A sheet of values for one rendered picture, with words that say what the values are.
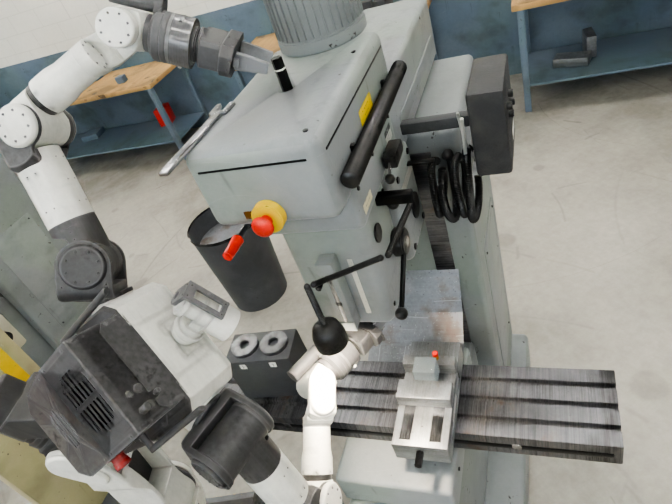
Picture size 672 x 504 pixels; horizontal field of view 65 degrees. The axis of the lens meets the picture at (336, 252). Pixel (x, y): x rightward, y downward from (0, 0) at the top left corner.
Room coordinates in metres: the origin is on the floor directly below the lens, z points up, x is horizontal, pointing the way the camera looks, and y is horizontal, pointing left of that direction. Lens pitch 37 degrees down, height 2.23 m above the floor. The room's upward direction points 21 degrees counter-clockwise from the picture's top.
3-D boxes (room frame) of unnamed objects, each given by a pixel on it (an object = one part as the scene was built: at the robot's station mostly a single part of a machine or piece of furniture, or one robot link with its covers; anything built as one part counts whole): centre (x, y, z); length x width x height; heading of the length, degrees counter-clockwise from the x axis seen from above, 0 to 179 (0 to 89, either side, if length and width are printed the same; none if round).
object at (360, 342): (0.95, 0.05, 1.23); 0.13 x 0.12 x 0.10; 36
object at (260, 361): (1.22, 0.33, 1.01); 0.22 x 0.12 x 0.20; 69
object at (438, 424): (0.93, -0.10, 0.96); 0.35 x 0.15 x 0.11; 151
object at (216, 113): (0.93, 0.15, 1.89); 0.24 x 0.04 x 0.01; 150
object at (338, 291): (0.91, 0.03, 1.45); 0.04 x 0.04 x 0.21; 61
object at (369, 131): (0.96, -0.17, 1.79); 0.45 x 0.04 x 0.04; 151
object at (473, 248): (1.54, -0.33, 0.78); 0.50 x 0.47 x 1.56; 151
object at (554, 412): (1.02, 0.01, 0.87); 1.24 x 0.23 x 0.08; 61
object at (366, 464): (1.00, -0.03, 0.77); 0.50 x 0.35 x 0.12; 151
